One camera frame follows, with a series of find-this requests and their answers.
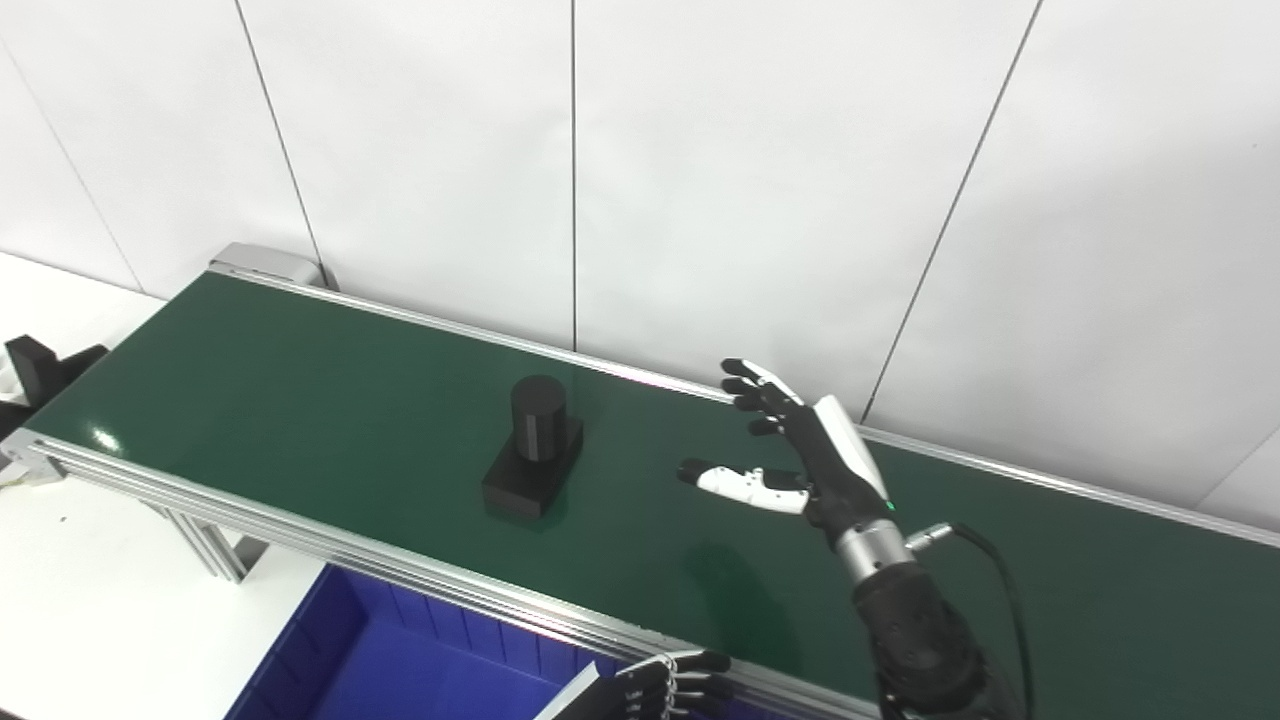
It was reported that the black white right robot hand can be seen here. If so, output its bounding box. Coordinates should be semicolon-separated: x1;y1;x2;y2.
677;357;896;548

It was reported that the green conveyor belt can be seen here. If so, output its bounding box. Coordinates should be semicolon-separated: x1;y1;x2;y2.
25;272;1280;720
0;243;1280;720

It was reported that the grey conveyor end housing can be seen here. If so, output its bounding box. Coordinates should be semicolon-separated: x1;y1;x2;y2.
208;243;328;291

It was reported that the blue plastic bin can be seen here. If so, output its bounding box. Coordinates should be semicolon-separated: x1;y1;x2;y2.
225;563;641;720

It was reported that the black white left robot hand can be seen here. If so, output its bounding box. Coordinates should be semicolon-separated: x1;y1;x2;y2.
535;650;736;720

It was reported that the black block part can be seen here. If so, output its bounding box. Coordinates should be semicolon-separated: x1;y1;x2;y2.
0;335;109;441

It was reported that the aluminium conveyor leg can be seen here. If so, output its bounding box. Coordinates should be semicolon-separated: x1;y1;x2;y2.
150;503;271;584

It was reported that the black cylinder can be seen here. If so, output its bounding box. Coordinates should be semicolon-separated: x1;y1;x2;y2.
481;375;586;519

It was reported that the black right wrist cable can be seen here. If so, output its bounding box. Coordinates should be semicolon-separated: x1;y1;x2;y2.
905;520;1036;720

